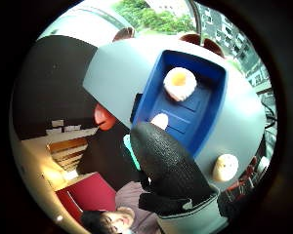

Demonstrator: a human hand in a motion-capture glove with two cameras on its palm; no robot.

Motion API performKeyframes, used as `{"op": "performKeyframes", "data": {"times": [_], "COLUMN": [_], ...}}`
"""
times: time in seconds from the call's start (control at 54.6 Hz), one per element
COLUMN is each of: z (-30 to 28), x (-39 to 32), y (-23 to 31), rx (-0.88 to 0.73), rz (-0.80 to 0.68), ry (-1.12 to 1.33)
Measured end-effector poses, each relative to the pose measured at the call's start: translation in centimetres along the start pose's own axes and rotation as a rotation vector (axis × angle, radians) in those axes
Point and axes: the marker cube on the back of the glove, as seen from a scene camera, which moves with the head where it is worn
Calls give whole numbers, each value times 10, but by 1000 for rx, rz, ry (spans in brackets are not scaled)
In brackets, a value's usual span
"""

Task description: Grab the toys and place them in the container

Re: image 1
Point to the small white round toy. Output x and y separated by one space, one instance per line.
160 120

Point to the brown chair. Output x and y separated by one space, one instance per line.
215 47
124 33

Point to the green trees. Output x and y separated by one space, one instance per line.
153 18

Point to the red chairs group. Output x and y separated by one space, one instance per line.
244 185

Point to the teal plastic piece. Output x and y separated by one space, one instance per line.
131 151

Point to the red cabinet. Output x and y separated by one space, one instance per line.
88 195

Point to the the person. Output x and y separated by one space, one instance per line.
133 201

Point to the red orange round object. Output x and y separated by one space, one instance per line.
104 118

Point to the fried egg toy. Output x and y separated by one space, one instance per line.
180 83

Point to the blue plastic tray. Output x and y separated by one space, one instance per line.
185 113

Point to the grey building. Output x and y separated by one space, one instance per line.
237 42

